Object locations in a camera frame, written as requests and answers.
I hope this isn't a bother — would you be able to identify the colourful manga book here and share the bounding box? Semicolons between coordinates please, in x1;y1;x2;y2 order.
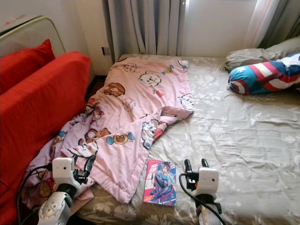
143;159;177;206

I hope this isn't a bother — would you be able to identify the red fabric cushion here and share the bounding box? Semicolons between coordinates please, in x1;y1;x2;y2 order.
0;39;55;94
0;52;90;225

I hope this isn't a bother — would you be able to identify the bed with grey floral cover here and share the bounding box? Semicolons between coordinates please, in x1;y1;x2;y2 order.
75;54;300;225

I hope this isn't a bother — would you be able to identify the red white blue shield bolster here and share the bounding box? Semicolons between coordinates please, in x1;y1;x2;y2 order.
228;52;300;95

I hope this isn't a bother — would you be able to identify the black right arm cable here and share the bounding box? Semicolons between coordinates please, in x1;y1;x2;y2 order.
179;173;228;225

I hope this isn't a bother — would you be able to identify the pink cartoon print blanket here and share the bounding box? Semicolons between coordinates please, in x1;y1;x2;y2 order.
21;57;194;211

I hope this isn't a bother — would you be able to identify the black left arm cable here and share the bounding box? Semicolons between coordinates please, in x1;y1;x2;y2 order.
16;163;53;225

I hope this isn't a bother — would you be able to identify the grey floral pillow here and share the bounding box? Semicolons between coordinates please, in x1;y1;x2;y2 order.
224;37;300;72

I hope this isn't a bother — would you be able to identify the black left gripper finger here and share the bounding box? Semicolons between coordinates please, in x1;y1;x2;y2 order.
83;155;97;178

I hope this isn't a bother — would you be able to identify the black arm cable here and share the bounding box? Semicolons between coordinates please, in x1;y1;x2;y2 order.
179;173;228;225
16;163;53;225

